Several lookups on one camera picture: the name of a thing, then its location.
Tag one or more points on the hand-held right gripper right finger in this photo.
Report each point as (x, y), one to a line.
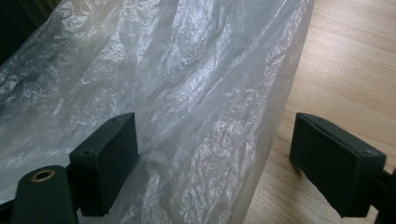
(336, 168)

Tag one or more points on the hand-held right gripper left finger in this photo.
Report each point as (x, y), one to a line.
(102, 161)

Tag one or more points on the clear plastic trash bag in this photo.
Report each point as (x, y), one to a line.
(174, 81)

